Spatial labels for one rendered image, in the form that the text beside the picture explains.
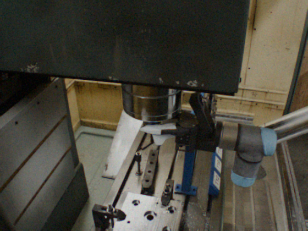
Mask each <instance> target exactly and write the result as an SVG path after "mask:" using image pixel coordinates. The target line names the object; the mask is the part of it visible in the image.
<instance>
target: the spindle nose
mask: <svg viewBox="0 0 308 231"><path fill-rule="evenodd" d="M121 94H122V105H123V109H124V112H125V113H126V114H127V115H128V116H130V117H132V118H134V119H137V120H140V121H144V122H161V121H164V120H168V119H171V118H173V117H174V116H176V115H177V114H178V113H179V112H180V110H181V108H182V103H183V90H173V89H163V88H157V87H148V86H137V85H128V84H121Z"/></svg>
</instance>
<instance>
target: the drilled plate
mask: <svg viewBox="0 0 308 231"><path fill-rule="evenodd" d="M139 200H140V201H139ZM160 202H161V198H157V197H152V196H146V195H138V194H133V193H128V194H127V196H126V198H125V202H124V205H123V207H122V209H121V210H122V211H124V212H125V213H126V215H127V214H128V216H126V218H125V219H117V221H116V222H115V226H114V228H113V230H112V231H141V230H142V231H143V230H147V231H179V227H180V224H181V221H182V215H183V209H184V202H180V201H175V200H170V201H169V203H170V204H169V203H168V204H169V205H168V204H167V205H168V206H169V207H167V208H166V206H165V207H164V205H162V206H163V207H161V203H160ZM171 205H172V206H171ZM176 209H177V210H176ZM152 210H154V211H152ZM168 211H169V213H168ZM172 212H173V213H172ZM156 213H157V214H156ZM159 220H160V221H159ZM163 226H164V227H163ZM130 228H131V229H130Z"/></svg>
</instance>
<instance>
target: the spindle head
mask: <svg viewBox="0 0 308 231"><path fill-rule="evenodd" d="M249 7H250V0H0V73H8V74H11V73H12V74H20V75H22V74H24V75H32V76H35V75H37V76H46V77H55V78H65V79H78V80H88V81H103V82H108V83H117V84H128V85H137V86H148V87H157V88H163V89H173V90H183V91H193V92H203V93H208V94H218V95H227V96H233V97H234V93H235V94H236V93H238V90H239V83H240V82H241V77H240V76H241V67H242V63H243V55H244V47H245V39H246V31H247V25H248V17H249Z"/></svg>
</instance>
